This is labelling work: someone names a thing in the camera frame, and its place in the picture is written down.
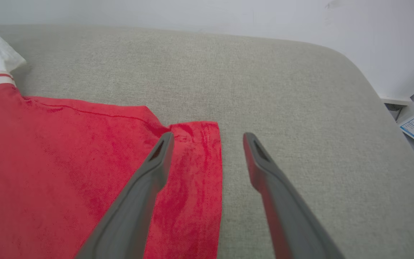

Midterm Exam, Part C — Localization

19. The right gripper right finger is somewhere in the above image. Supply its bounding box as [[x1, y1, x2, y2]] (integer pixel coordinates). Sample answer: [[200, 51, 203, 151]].
[[243, 132, 345, 259]]

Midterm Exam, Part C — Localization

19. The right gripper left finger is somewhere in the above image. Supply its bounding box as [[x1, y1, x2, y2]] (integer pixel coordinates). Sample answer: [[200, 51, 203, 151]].
[[74, 132, 175, 259]]

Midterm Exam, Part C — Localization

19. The grey fabric sofa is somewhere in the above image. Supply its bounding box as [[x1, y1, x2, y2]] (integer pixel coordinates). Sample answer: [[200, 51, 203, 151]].
[[0, 24, 414, 259]]

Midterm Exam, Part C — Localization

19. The red and white shirt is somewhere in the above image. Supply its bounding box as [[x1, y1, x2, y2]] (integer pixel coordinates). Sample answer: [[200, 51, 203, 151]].
[[0, 22, 223, 259]]

